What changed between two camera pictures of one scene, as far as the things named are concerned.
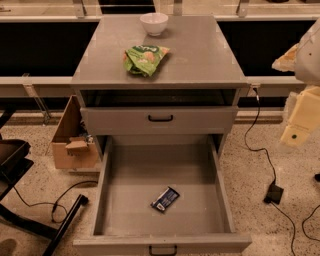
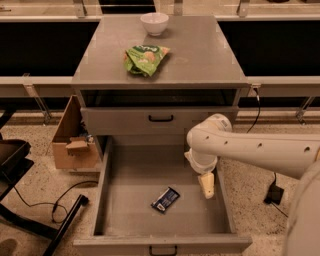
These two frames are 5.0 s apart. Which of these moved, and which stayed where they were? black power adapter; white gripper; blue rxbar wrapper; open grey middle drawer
Moved: white gripper
Stayed: black power adapter; blue rxbar wrapper; open grey middle drawer
